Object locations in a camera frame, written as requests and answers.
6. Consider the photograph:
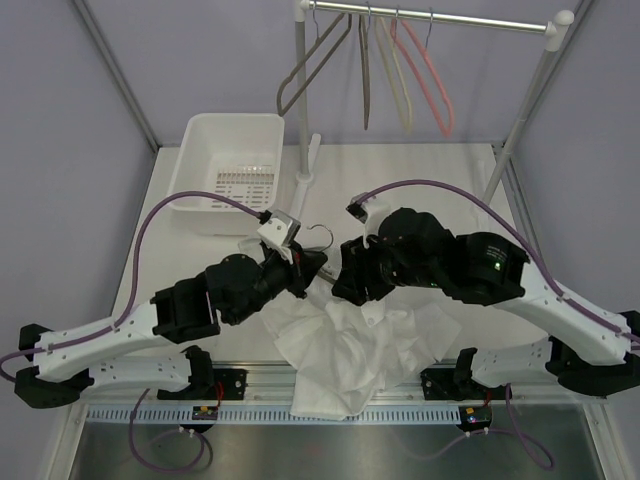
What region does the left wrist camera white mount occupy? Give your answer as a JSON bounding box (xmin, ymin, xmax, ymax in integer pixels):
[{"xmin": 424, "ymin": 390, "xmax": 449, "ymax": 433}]
[{"xmin": 257, "ymin": 210, "xmax": 301, "ymax": 264}]

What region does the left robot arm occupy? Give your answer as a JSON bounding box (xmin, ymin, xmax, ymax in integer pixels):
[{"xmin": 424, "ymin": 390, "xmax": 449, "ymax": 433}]
[{"xmin": 14, "ymin": 245, "xmax": 328, "ymax": 409}]

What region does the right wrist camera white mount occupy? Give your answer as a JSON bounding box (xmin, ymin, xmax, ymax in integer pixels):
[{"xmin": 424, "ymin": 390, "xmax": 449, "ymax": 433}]
[{"xmin": 347, "ymin": 196, "xmax": 391, "ymax": 249}]

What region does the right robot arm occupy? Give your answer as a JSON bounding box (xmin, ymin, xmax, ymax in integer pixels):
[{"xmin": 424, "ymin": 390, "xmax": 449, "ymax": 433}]
[{"xmin": 332, "ymin": 204, "xmax": 639, "ymax": 397}]

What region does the pink hanger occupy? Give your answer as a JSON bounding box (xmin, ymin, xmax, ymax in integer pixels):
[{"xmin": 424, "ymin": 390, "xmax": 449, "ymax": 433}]
[{"xmin": 392, "ymin": 8, "xmax": 456, "ymax": 137}]

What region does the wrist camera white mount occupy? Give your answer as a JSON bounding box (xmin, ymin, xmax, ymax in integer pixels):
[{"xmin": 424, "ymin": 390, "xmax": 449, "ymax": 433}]
[
  {"xmin": 347, "ymin": 196, "xmax": 391, "ymax": 249},
  {"xmin": 257, "ymin": 210, "xmax": 301, "ymax": 264}
]

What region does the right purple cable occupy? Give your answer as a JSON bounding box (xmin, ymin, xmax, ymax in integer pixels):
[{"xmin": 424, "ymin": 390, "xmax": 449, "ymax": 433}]
[{"xmin": 359, "ymin": 179, "xmax": 640, "ymax": 359}]

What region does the aluminium rail with cable duct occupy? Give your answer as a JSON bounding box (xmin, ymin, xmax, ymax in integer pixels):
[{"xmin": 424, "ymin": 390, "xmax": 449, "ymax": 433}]
[{"xmin": 85, "ymin": 366, "xmax": 581, "ymax": 430}]

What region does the clothes rack metal white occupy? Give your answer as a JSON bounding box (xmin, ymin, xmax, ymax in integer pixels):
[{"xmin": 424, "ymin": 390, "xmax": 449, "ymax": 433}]
[{"xmin": 276, "ymin": 1, "xmax": 575, "ymax": 217}]

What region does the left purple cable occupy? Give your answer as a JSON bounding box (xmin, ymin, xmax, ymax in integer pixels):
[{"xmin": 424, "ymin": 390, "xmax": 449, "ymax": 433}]
[{"xmin": 0, "ymin": 191, "xmax": 264, "ymax": 384}]

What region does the purple cable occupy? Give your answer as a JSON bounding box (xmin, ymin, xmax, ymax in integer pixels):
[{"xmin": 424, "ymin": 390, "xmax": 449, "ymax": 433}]
[
  {"xmin": 0, "ymin": 191, "xmax": 264, "ymax": 384},
  {"xmin": 359, "ymin": 179, "xmax": 640, "ymax": 359}
]

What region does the grey hanger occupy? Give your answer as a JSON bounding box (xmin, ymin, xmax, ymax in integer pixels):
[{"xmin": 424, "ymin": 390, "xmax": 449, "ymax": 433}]
[
  {"xmin": 274, "ymin": 8, "xmax": 352, "ymax": 115},
  {"xmin": 299, "ymin": 222, "xmax": 341, "ymax": 286},
  {"xmin": 358, "ymin": 16, "xmax": 371, "ymax": 131}
]

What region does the white shirt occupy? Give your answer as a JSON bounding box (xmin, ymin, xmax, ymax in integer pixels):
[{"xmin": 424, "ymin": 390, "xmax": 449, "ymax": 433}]
[{"xmin": 234, "ymin": 278, "xmax": 462, "ymax": 411}]

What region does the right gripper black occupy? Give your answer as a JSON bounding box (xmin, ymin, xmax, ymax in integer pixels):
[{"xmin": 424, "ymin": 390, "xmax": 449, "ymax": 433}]
[{"xmin": 331, "ymin": 227, "xmax": 443, "ymax": 306}]

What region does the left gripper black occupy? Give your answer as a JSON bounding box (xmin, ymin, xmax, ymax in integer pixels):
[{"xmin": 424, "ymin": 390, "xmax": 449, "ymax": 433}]
[{"xmin": 228, "ymin": 241, "xmax": 327, "ymax": 326}]

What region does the white plastic basket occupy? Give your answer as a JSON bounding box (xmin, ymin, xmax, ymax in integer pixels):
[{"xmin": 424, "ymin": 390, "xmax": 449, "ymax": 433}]
[{"xmin": 168, "ymin": 113, "xmax": 292, "ymax": 236}]

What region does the cream hanger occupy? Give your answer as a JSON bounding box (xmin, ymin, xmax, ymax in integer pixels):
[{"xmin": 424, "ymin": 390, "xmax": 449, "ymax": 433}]
[{"xmin": 374, "ymin": 17, "xmax": 413, "ymax": 135}]

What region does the left enclosure frame post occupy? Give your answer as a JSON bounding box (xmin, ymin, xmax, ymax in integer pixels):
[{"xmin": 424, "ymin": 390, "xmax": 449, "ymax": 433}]
[{"xmin": 69, "ymin": 0, "xmax": 161, "ymax": 155}]

